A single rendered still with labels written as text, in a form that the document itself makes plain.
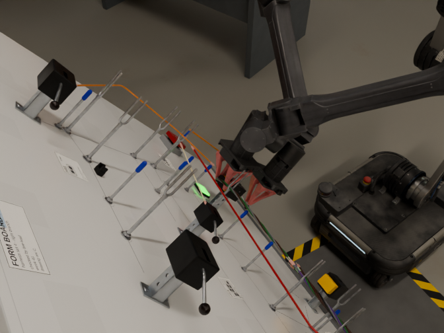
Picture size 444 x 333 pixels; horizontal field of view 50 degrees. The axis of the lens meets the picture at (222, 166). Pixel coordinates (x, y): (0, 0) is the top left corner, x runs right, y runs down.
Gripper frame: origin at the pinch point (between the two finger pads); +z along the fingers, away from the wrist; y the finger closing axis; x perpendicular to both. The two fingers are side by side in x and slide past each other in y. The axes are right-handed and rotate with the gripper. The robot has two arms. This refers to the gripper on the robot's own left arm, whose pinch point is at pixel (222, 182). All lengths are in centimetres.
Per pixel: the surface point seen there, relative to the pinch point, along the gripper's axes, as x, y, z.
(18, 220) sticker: -62, 29, -17
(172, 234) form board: -28.9, 19.9, -3.9
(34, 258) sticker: -61, 34, -17
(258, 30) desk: 149, -162, 2
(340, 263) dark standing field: 128, -12, 58
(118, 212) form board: -41.9, 19.6, -9.0
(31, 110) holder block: -52, 2, -14
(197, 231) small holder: -23.4, 20.0, -4.3
